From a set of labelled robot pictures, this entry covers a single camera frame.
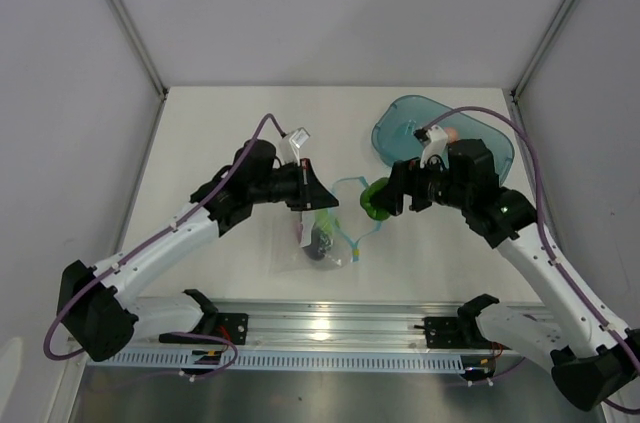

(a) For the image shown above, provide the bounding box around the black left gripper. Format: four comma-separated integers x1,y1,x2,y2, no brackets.
249,158,338,211

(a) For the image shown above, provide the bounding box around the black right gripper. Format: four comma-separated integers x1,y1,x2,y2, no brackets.
370,151,471,217

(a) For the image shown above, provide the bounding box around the green toy bell pepper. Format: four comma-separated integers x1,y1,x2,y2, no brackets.
359,177,390,222

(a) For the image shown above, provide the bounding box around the clear zip bag teal zipper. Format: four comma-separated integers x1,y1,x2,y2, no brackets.
271,176,382,274

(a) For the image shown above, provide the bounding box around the purple toy eggplant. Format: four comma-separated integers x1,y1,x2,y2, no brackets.
297,214,334,262

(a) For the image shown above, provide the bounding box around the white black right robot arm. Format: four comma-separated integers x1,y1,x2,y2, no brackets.
361,139,639,411

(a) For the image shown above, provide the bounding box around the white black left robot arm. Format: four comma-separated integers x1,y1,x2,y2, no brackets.
57,139,339,362

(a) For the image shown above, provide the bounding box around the teal plastic tray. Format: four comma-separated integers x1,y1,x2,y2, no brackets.
371,95,515,183

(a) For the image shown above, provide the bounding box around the pink toy egg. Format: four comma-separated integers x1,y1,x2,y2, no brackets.
444,127,460,143

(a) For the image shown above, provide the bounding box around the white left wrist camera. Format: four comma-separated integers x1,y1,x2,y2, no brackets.
278,127,310,165

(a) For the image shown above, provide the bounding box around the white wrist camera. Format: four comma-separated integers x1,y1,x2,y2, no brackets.
278,127,310,165
413,125,448,168

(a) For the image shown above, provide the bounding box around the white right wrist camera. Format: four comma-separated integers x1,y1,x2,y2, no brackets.
413,125,448,168

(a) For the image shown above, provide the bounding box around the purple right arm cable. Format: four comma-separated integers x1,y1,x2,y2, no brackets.
424,105,640,416

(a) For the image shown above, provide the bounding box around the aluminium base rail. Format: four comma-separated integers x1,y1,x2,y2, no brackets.
64,297,616,356

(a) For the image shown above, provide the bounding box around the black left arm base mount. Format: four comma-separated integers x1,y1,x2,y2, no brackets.
158,289,250,346

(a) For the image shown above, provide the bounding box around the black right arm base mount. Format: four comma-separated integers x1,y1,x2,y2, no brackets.
414,294,500,350

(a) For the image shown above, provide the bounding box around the white slotted cable duct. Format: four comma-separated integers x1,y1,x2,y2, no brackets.
88,348,465,374

